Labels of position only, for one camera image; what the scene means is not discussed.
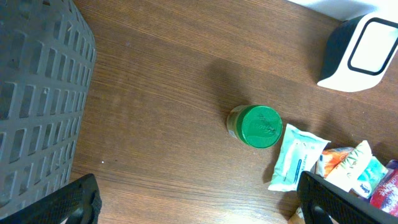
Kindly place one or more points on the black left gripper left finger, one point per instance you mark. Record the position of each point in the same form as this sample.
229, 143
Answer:
77, 202

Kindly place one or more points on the white gold cap tube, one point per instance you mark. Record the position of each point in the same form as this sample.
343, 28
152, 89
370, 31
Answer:
345, 174

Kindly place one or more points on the grey plastic mesh basket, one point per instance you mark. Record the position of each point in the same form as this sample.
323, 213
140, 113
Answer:
48, 55

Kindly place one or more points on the white barcode scanner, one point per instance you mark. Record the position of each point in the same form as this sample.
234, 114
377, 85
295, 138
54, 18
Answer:
358, 52

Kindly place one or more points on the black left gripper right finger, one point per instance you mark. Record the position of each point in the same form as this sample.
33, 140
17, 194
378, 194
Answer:
322, 202

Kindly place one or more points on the green lid glass jar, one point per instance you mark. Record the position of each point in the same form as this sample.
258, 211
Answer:
257, 126

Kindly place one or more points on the teal white tissue pack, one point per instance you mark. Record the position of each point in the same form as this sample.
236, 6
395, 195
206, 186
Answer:
371, 177

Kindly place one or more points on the purple red snack bag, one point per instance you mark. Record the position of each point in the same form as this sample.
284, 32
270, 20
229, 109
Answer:
385, 196

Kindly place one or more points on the orange tissue pack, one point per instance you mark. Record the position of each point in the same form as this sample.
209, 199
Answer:
329, 159

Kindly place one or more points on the teal wet wipes pack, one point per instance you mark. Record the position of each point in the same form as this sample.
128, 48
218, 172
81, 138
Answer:
299, 152

